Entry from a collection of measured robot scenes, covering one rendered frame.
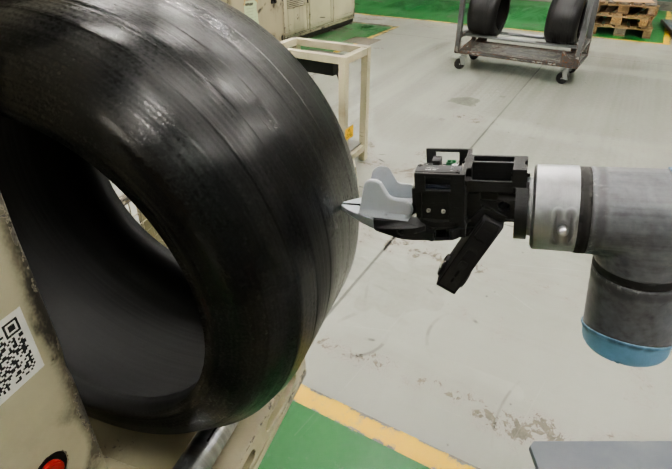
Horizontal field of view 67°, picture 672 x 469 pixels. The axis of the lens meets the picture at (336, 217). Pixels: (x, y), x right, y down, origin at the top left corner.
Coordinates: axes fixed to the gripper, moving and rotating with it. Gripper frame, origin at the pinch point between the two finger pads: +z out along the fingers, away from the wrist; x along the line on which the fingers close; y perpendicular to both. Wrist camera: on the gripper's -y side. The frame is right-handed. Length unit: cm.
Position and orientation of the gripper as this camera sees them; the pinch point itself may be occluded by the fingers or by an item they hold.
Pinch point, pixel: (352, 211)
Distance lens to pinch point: 62.3
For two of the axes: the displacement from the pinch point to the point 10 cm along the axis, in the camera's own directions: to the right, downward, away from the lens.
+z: -9.4, -0.7, 3.5
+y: -1.1, -8.7, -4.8
